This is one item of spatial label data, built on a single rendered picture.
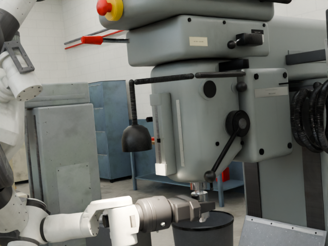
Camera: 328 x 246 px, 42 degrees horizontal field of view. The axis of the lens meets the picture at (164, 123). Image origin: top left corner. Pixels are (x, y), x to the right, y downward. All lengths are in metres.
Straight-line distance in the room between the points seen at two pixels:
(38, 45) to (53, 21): 0.74
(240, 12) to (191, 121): 0.32
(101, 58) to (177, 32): 8.67
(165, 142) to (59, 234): 0.36
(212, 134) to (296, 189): 0.46
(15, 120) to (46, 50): 9.86
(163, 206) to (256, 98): 0.38
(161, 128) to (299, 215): 0.60
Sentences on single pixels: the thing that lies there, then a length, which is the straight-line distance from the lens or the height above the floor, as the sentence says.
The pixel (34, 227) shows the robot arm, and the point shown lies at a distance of 1.18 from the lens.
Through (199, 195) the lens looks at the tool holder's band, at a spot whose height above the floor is 1.27.
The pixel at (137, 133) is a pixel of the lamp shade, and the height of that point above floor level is 1.46.
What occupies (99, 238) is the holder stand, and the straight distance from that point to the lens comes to 1.54.
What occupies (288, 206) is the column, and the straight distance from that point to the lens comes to 1.49.
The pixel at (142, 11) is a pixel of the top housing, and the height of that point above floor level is 1.73.
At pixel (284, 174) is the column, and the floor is 1.25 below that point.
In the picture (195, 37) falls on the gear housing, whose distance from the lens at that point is 1.04.
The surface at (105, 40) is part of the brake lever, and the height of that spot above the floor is 1.70.
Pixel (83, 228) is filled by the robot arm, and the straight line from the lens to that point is 1.14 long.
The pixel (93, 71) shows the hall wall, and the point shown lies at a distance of 9.97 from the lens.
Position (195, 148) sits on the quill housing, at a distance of 1.08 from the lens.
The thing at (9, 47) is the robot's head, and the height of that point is 1.68.
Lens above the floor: 1.53
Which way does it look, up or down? 3 degrees down
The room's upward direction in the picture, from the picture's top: 5 degrees counter-clockwise
